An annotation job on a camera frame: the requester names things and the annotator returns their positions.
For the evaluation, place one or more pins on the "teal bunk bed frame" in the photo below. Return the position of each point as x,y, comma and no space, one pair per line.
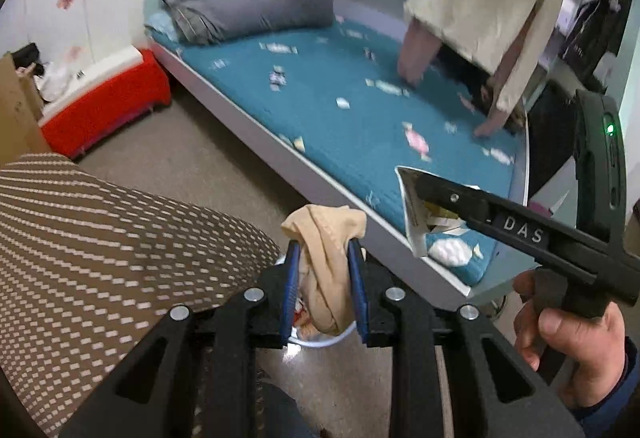
250,128

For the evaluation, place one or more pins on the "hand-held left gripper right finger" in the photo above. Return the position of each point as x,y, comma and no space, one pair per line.
357,288

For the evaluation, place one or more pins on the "red storage bench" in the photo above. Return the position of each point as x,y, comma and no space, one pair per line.
105,103

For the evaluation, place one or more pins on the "white trash bin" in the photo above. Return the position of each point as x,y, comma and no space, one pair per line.
320,344

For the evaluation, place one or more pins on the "person's right hand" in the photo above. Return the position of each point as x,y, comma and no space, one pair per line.
585,353

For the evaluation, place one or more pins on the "grey duvet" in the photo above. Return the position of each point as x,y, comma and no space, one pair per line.
250,3

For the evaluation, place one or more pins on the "black cloth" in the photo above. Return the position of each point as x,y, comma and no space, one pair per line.
25,56

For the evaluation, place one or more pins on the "blue bed sheet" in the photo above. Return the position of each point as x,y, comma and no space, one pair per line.
325,83

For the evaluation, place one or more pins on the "black paper bag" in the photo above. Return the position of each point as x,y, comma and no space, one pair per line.
595,33

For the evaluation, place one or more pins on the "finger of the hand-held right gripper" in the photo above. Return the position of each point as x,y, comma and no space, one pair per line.
450,198

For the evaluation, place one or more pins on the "white plastic bag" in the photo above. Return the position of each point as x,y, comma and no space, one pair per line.
55,81

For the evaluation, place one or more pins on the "brown cardboard box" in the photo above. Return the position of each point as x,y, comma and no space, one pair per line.
17,108

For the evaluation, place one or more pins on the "yellowish plastic bag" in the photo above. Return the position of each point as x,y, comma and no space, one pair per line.
325,258

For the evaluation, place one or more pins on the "teal checked pillow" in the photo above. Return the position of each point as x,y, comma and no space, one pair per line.
162,26

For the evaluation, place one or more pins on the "white carton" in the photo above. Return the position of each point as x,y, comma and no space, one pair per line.
407,183

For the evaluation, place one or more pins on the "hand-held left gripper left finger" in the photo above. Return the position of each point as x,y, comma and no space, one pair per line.
290,288

